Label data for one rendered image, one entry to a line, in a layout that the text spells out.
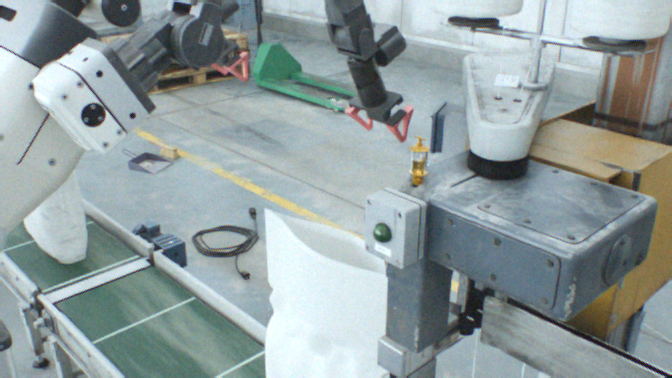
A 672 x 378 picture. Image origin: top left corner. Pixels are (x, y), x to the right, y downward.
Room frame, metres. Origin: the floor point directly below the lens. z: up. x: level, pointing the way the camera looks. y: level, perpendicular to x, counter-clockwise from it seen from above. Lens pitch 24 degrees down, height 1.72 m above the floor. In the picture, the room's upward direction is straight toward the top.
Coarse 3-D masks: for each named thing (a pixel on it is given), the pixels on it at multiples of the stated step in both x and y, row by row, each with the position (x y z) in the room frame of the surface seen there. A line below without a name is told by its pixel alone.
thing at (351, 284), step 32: (288, 224) 1.35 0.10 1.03; (320, 224) 1.31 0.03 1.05; (288, 256) 1.29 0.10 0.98; (320, 256) 1.17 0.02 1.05; (352, 256) 1.26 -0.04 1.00; (288, 288) 1.30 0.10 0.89; (320, 288) 1.17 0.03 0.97; (352, 288) 1.12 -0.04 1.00; (384, 288) 1.09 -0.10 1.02; (288, 320) 1.26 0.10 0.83; (320, 320) 1.17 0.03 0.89; (352, 320) 1.12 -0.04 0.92; (384, 320) 1.09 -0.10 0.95; (288, 352) 1.22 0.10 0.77; (320, 352) 1.15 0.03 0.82; (352, 352) 1.12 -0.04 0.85
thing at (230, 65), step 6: (246, 54) 1.73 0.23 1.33; (228, 60) 1.72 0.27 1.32; (234, 60) 1.71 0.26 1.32; (240, 60) 1.72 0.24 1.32; (246, 60) 1.73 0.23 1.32; (228, 66) 1.69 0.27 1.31; (234, 66) 1.70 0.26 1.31; (246, 66) 1.74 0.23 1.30; (234, 72) 1.71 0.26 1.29; (246, 72) 1.75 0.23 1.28; (240, 78) 1.73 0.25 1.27; (246, 78) 1.75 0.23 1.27
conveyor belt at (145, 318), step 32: (96, 288) 2.09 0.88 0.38; (128, 288) 2.09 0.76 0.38; (160, 288) 2.09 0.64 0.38; (96, 320) 1.89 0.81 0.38; (128, 320) 1.89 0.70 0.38; (160, 320) 1.89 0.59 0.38; (192, 320) 1.89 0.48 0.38; (224, 320) 1.89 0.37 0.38; (128, 352) 1.71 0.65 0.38; (160, 352) 1.71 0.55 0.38; (192, 352) 1.71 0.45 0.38; (224, 352) 1.71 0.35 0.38; (256, 352) 1.71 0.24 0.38
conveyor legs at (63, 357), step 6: (60, 348) 1.89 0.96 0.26; (60, 354) 1.89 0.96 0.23; (66, 354) 1.90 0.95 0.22; (60, 360) 1.89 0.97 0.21; (66, 360) 1.90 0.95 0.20; (60, 366) 1.88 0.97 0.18; (66, 366) 1.90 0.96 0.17; (60, 372) 1.89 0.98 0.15; (66, 372) 1.89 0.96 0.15; (72, 372) 1.92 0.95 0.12; (78, 372) 1.93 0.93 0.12
